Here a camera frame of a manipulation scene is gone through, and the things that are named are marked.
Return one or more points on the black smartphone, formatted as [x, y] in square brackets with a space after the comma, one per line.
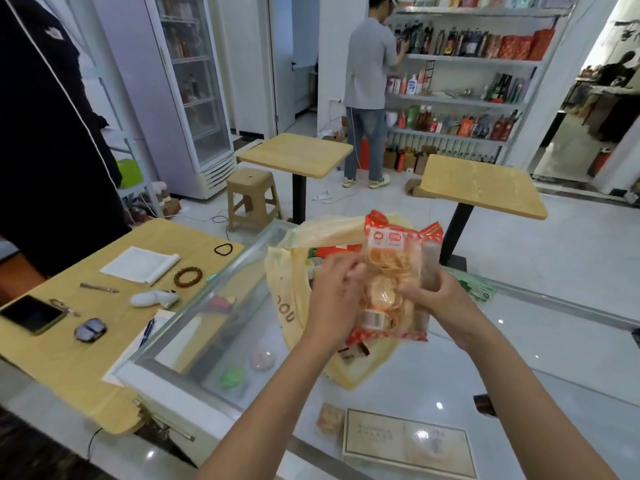
[31, 314]

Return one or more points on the small orange packet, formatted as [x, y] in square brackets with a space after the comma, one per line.
[331, 418]

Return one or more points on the group of green bottles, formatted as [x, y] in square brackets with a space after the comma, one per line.
[502, 88]

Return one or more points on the person's right thumb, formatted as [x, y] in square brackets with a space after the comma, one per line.
[417, 293]

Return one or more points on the framed beige certificate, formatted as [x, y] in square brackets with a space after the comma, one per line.
[410, 442]

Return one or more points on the white handheld device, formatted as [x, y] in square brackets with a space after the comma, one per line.
[152, 298]

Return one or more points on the row of mixed bottles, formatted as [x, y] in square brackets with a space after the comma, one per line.
[460, 125]

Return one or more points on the black small object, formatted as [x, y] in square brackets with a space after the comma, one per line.
[484, 404]

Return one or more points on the white glass-door fridge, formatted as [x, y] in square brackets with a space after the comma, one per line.
[190, 94]

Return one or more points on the metal keyring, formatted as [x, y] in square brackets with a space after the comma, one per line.
[62, 305]

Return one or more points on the white folded cloth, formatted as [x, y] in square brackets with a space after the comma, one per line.
[137, 264]

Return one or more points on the long wooden counter table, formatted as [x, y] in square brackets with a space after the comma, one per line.
[75, 367]

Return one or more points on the square wooden table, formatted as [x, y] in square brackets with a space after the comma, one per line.
[482, 187]
[295, 153]

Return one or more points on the row of dark bottles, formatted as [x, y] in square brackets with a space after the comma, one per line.
[450, 42]

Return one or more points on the red fire extinguisher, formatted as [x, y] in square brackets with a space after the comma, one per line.
[602, 162]

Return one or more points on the beige plastic stool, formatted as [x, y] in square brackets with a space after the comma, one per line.
[250, 182]

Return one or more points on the person's left forearm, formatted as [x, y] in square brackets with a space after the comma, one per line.
[280, 409]

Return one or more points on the row of red packets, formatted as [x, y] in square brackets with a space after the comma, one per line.
[520, 47]

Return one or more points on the white wall shelf unit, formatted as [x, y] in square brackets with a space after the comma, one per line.
[465, 59]

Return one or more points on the blue pen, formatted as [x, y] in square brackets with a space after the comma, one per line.
[148, 332]

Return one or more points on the black silver computer mouse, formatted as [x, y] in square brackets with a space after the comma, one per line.
[91, 329]

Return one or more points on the row of brown boxes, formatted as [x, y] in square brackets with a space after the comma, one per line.
[407, 159]

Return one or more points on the person's left fingers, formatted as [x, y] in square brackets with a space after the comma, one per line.
[347, 269]

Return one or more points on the green round item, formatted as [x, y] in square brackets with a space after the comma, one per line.
[232, 377]

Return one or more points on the glass display counter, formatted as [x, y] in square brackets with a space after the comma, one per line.
[500, 374]

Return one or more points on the yellow plastic shopping bag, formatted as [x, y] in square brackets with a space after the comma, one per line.
[290, 284]

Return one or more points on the green packet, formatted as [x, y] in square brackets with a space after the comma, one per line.
[475, 288]

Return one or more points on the pink round item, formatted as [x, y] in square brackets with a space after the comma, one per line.
[262, 358]

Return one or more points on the white power strip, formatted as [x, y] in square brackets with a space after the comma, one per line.
[322, 196]

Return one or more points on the white pump bottle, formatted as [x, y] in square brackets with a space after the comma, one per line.
[411, 85]

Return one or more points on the cardboard box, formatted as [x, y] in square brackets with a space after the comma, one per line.
[415, 188]

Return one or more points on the dark clothes on rack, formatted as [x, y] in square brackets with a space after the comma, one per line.
[610, 99]

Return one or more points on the white paper sheet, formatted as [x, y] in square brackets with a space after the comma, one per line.
[131, 352]

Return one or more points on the green plastic bin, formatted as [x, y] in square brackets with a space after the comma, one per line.
[129, 173]

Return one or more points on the person's left hand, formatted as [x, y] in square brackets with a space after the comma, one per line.
[330, 304]

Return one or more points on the person's right hand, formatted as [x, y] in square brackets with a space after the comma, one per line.
[457, 314]

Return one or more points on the person's right forearm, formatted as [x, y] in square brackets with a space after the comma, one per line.
[530, 404]

